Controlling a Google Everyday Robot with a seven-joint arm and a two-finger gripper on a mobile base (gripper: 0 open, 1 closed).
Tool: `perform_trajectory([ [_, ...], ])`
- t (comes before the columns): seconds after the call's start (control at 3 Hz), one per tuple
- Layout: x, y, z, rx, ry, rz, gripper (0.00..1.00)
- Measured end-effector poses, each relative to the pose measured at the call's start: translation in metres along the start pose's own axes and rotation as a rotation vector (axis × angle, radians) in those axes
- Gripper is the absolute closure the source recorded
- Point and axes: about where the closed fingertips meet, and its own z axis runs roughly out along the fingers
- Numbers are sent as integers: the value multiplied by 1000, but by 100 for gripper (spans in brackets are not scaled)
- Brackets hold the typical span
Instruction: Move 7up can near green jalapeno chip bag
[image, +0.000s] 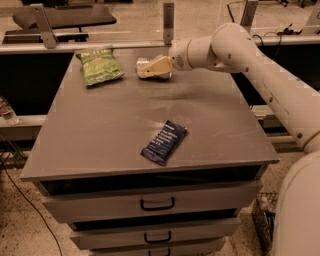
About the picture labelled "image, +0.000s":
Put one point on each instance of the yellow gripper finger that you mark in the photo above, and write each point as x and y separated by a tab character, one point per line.
156	66

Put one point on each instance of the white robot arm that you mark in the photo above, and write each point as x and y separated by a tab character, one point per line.
296	105

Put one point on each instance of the green jalapeno chip bag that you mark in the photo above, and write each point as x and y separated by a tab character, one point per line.
99	65

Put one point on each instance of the dark blue snack bar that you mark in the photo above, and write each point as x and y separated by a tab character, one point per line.
164	143

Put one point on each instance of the grey drawer cabinet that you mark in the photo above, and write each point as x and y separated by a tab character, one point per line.
149	167

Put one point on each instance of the dark bench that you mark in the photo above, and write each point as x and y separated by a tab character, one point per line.
61	17

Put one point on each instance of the top grey drawer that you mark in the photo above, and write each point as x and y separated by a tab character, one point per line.
109	205

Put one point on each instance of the grey drawer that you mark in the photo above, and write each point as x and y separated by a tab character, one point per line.
158	234
109	205
185	248

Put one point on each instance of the clear plastic water bottle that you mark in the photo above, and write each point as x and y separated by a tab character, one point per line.
7	112

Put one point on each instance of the middle grey drawer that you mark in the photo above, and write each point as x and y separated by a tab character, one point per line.
158	234

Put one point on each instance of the bottom grey drawer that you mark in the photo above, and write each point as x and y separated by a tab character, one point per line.
185	248

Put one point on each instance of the middle metal bracket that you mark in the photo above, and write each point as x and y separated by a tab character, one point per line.
168	22

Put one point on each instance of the metal bracket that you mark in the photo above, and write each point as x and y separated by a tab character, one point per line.
168	22
248	14
47	35

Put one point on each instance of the right metal bracket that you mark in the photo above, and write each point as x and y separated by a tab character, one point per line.
248	14

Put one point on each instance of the left metal bracket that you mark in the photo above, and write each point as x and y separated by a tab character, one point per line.
47	35

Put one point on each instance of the wire basket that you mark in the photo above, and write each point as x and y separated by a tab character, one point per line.
263	216

